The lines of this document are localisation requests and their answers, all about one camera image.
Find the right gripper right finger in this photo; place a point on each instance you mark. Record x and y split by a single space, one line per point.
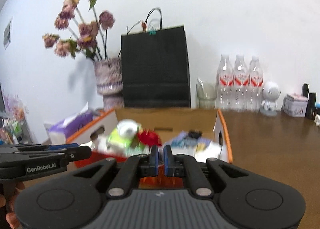
186 167

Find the person's left hand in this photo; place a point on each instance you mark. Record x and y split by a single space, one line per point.
10 218

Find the water bottle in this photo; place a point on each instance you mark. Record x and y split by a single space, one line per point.
225 82
241 82
256 75

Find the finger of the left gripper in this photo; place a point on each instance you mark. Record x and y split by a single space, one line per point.
62 146

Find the white round puck device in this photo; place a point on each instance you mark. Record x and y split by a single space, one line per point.
127 128

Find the black cosmetic bottle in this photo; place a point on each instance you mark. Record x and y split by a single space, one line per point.
311 106

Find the red pumpkin cardboard box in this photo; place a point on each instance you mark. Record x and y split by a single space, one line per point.
167 123

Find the black paper shopping bag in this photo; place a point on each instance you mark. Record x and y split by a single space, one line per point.
155 68

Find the red fabric rose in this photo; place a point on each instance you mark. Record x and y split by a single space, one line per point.
149 138

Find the dried pink rose bouquet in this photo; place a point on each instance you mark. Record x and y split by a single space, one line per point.
87 37

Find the left water bottle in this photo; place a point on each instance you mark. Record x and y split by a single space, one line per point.
225 82

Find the white robot figurine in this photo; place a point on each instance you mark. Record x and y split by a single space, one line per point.
271 93

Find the green glass cup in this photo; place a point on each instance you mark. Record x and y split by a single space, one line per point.
206 94

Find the right water bottle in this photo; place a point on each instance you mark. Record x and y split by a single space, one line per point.
256 75

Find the middle water bottle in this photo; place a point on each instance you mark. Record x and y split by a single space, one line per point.
241 82

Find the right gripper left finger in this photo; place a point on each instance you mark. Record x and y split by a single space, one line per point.
133 169

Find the small decorated tin box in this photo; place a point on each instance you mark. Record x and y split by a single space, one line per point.
295 105

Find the purple knitted cloth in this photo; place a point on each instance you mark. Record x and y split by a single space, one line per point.
188 139

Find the green tissue packet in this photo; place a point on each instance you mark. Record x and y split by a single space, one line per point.
123 143

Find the purple tissue pack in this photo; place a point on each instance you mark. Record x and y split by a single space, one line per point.
62 130

